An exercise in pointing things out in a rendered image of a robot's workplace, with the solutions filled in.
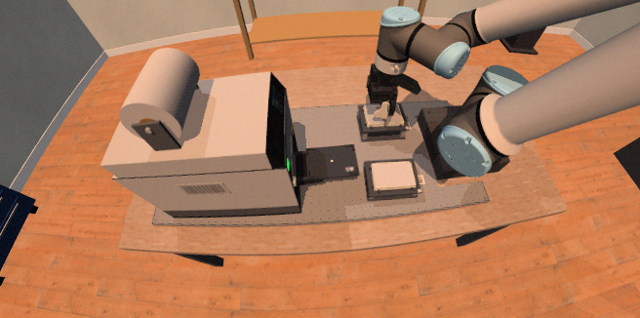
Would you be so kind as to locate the beige cylinder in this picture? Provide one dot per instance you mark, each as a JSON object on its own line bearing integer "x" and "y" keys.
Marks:
{"x": 163, "y": 91}

